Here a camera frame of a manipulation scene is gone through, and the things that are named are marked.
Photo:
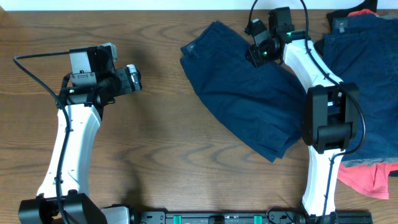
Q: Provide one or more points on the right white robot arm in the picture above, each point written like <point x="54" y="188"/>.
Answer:
<point x="330" y="117"/>

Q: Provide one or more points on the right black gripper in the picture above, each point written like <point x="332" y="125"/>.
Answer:
<point x="255" y="58"/>

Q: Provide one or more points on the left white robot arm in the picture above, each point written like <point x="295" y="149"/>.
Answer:
<point x="65" y="189"/>

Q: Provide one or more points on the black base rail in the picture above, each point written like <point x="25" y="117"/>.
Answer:
<point x="274" y="215"/>

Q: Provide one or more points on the navy blue shorts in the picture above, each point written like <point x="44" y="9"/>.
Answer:
<point x="375" y="73"/>
<point x="262" y="106"/>

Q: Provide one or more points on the stacked navy blue shorts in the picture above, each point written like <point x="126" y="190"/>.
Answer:
<point x="375" y="73"/>

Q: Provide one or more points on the black garment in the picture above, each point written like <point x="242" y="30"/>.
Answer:
<point x="348" y="14"/>

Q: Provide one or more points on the red garment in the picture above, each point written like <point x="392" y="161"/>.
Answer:
<point x="368" y="180"/>

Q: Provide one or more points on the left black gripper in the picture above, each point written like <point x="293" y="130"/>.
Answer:
<point x="125" y="81"/>

